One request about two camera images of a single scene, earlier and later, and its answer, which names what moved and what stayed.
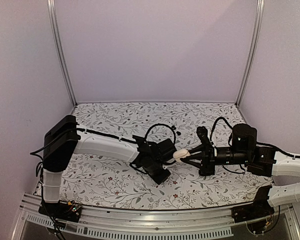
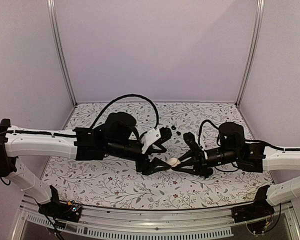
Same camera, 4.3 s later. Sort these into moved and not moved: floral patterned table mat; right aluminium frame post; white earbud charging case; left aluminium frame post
Moved: white earbud charging case
Not moved: right aluminium frame post; left aluminium frame post; floral patterned table mat
